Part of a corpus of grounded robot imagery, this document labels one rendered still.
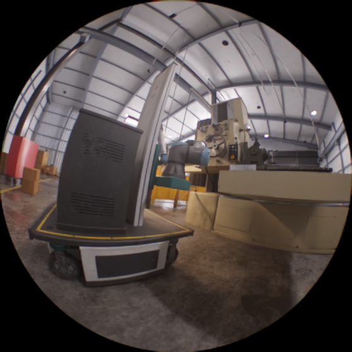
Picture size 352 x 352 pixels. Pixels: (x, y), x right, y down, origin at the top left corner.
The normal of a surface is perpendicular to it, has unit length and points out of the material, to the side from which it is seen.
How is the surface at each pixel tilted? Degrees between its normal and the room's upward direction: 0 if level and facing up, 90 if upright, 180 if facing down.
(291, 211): 90
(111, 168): 90
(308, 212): 90
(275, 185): 90
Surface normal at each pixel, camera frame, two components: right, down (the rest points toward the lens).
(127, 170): 0.67, 0.02
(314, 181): -0.71, -0.19
